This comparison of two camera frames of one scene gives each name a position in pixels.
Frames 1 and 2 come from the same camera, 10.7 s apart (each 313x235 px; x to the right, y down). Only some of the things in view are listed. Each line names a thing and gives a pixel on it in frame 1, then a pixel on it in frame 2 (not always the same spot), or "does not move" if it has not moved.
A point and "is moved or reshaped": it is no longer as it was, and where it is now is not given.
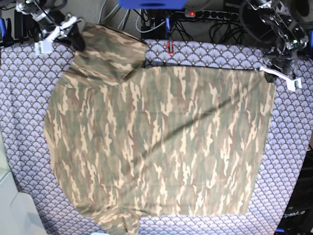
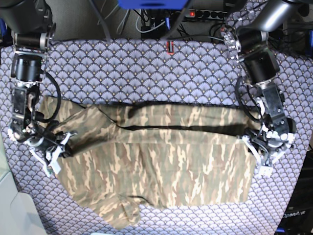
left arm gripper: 46,46 to 49,152
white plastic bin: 18,214 does not move
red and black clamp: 167,46 does not move
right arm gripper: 284,66 to 267,145
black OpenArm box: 298,218 does not move
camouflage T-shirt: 127,140 is moved or reshaped
